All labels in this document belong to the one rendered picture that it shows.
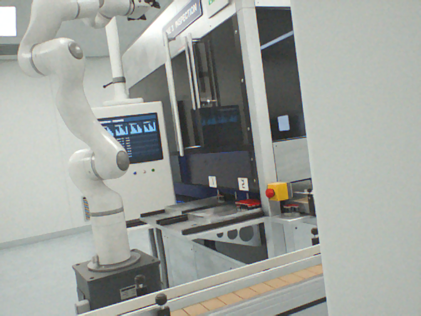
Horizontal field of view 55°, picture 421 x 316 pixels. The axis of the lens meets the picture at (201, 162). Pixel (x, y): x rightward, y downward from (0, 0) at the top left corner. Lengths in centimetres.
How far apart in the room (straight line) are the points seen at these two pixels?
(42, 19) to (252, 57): 87
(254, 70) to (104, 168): 80
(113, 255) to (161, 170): 125
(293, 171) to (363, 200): 168
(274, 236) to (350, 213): 164
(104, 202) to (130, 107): 127
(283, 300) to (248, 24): 128
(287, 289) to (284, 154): 106
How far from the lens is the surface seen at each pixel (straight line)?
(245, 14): 186
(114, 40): 274
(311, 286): 91
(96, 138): 139
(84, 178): 147
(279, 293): 86
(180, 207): 232
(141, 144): 260
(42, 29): 141
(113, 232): 145
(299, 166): 190
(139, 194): 261
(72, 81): 135
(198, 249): 266
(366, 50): 19
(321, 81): 21
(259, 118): 178
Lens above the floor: 125
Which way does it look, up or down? 3 degrees down
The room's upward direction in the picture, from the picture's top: 8 degrees counter-clockwise
